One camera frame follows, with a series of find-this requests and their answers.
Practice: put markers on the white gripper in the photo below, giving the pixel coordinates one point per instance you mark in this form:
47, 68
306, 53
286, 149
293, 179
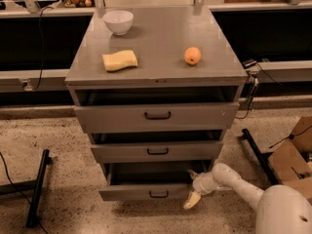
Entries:
203, 184

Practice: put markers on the grey bottom drawer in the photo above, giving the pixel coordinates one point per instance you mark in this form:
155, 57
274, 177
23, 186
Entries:
150, 180

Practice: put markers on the grey drawer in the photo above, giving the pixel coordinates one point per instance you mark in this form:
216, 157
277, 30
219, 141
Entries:
150, 180
156, 117
156, 151

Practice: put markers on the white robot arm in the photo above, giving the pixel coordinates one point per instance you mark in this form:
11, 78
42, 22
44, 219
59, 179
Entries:
279, 209

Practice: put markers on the grey middle drawer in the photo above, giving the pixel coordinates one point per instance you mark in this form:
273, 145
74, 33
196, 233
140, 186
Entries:
156, 151

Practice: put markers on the grey drawer cabinet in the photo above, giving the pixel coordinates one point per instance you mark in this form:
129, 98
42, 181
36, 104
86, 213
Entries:
159, 37

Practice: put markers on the grey top drawer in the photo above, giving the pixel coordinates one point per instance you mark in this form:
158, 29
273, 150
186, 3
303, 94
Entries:
156, 117

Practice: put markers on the black right stand leg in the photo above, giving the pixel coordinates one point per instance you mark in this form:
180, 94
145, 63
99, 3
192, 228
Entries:
261, 157

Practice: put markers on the black stand leg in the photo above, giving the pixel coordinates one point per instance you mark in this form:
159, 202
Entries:
31, 190
261, 157

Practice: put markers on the cardboard box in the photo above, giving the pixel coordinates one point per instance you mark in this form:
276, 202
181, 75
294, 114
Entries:
288, 163

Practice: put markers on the orange fruit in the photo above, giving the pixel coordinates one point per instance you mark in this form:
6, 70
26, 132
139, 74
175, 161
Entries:
192, 55

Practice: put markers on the small black device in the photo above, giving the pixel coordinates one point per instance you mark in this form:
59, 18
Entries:
248, 63

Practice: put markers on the yellow sponge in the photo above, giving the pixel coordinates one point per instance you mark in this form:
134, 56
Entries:
120, 60

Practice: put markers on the black left stand leg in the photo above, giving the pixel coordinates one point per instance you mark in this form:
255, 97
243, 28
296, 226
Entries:
31, 190

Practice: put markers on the white bowl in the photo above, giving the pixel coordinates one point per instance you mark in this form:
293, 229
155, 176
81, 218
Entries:
118, 22

